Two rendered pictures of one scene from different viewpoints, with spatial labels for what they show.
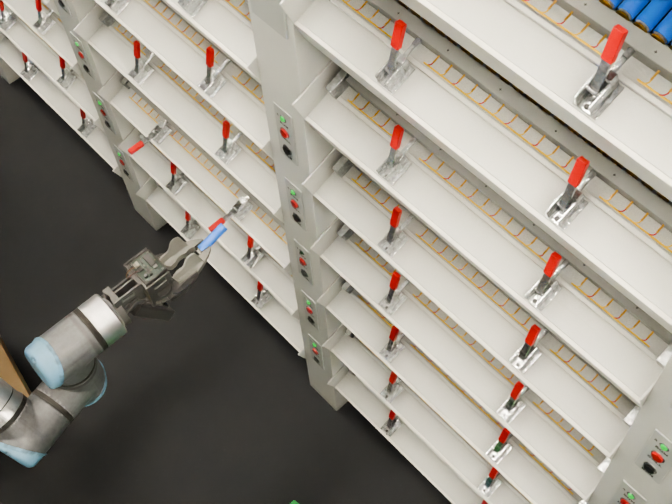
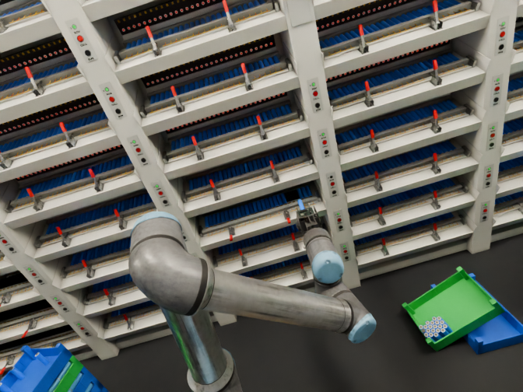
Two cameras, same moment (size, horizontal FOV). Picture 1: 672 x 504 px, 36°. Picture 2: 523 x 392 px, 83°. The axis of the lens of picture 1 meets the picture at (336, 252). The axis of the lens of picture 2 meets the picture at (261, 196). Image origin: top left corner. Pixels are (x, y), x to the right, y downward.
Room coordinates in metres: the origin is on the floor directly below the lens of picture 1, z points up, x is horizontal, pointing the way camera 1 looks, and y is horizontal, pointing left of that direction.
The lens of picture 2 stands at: (0.45, 1.09, 1.29)
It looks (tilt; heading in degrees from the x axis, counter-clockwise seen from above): 28 degrees down; 311
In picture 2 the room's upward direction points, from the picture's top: 18 degrees counter-clockwise
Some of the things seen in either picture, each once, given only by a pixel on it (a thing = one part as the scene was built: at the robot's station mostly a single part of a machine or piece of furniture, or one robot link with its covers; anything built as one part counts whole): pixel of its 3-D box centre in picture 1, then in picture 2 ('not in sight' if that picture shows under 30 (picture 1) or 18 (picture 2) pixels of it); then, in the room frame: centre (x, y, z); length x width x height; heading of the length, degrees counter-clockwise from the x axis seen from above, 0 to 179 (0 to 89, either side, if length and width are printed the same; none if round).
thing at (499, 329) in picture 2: not in sight; (474, 310); (0.42, 0.05, 0.04); 0.30 x 0.20 x 0.08; 129
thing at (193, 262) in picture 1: (192, 261); not in sight; (0.96, 0.26, 0.66); 0.09 x 0.03 x 0.06; 124
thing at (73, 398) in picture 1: (74, 378); (330, 288); (0.81, 0.51, 0.54); 0.12 x 0.09 x 0.12; 142
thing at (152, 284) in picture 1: (139, 288); (310, 225); (0.91, 0.36, 0.66); 0.12 x 0.08 x 0.09; 128
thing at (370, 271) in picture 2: not in sight; (285, 287); (1.30, 0.18, 0.03); 2.19 x 0.16 x 0.05; 39
